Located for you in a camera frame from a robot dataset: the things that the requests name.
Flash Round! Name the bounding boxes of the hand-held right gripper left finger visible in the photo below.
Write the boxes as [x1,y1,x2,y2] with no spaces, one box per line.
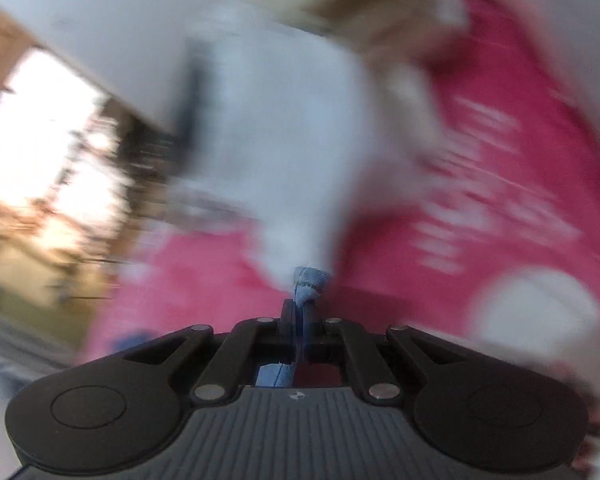
[121,300,297,405]

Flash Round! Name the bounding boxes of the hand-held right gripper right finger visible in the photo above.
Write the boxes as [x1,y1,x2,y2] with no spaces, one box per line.
[304,302,476,405]

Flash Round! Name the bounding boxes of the blue jeans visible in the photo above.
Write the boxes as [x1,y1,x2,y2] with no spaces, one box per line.
[257,265,333,388]

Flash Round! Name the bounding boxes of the white garment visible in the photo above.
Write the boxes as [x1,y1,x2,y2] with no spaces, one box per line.
[170,5,461,291]

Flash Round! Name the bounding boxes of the pink floral blanket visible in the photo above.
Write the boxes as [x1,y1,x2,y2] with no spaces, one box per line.
[82,0,600,480]

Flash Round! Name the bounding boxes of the cream garment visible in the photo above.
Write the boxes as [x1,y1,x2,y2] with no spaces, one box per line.
[300,0,468,63]

